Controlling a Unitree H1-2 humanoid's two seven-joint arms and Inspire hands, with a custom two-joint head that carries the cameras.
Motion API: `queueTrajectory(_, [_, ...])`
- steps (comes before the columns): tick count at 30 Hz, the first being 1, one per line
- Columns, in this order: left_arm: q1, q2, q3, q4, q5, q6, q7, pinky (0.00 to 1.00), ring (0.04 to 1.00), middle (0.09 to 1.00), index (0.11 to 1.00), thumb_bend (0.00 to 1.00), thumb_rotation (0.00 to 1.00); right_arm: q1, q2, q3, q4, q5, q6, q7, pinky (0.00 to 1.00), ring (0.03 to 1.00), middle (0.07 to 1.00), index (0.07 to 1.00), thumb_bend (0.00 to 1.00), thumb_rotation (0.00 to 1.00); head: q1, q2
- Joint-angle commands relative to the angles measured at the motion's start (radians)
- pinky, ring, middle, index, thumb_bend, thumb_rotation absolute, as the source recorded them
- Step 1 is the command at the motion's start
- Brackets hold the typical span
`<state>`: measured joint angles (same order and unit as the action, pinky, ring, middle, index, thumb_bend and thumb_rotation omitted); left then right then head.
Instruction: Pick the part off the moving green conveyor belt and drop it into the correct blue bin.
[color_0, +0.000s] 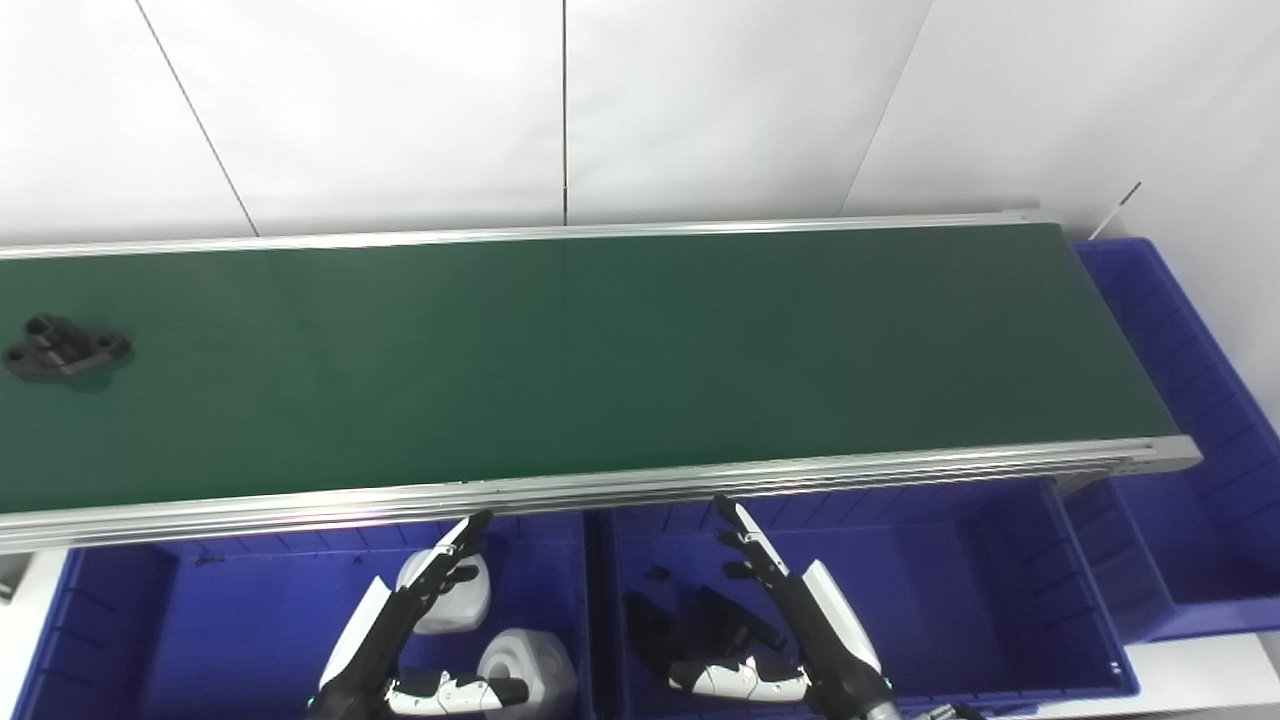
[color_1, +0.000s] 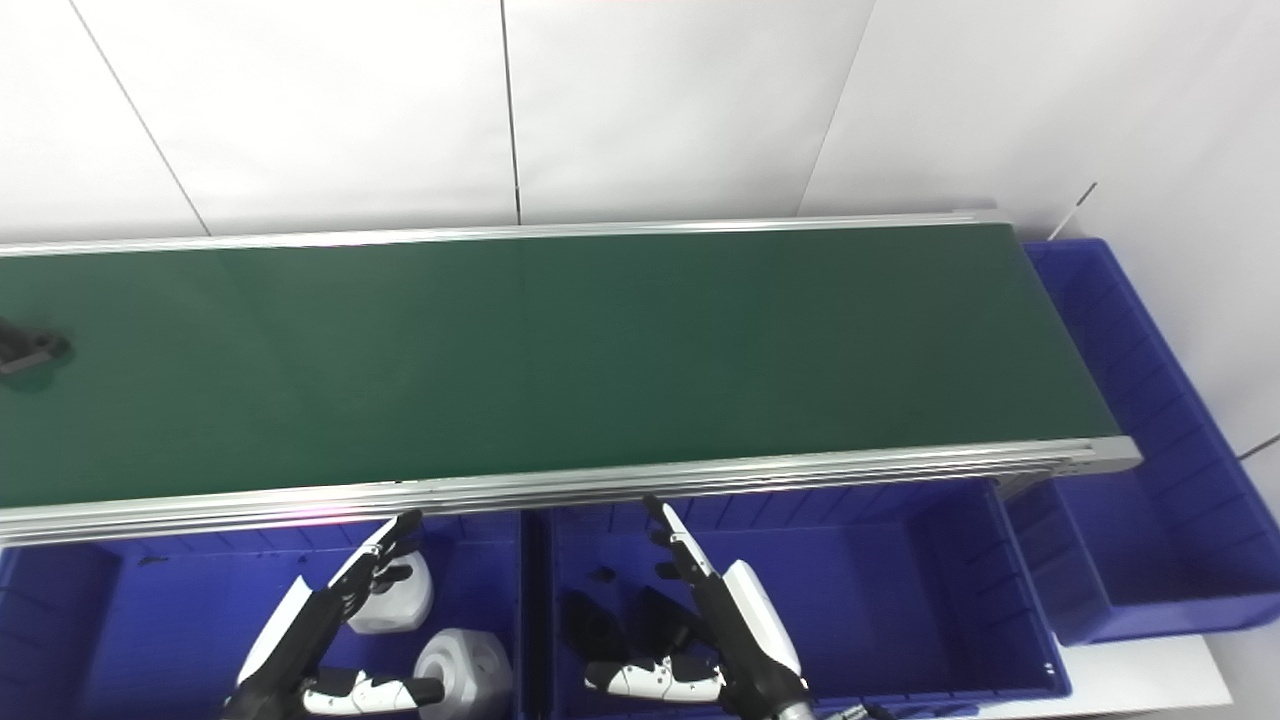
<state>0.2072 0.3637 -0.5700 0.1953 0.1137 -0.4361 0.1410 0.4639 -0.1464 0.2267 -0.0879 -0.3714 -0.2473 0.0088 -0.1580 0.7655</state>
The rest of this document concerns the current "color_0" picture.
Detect black angular part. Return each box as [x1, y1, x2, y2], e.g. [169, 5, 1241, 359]
[688, 587, 791, 656]

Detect green conveyor belt aluminium frame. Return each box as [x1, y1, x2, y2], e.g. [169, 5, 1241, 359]
[0, 210, 1203, 556]

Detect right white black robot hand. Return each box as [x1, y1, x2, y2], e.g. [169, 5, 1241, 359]
[667, 495, 892, 719]

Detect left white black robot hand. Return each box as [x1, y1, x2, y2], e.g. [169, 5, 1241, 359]
[305, 510, 532, 720]

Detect empty blue plastic bin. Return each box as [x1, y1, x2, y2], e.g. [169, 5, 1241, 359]
[1058, 237, 1280, 644]

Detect thin white rod black tip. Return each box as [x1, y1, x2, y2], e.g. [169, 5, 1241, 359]
[1087, 181, 1143, 242]

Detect white rounded plastic part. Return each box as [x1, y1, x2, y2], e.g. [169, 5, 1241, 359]
[398, 548, 493, 635]
[477, 628, 579, 719]

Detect blue plastic bin black parts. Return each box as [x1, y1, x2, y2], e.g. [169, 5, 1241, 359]
[590, 478, 1141, 720]

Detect blue plastic bin white parts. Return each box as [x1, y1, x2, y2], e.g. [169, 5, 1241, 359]
[10, 512, 595, 720]

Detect black flanged mechanical part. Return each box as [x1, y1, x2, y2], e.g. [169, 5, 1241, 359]
[3, 314, 133, 385]

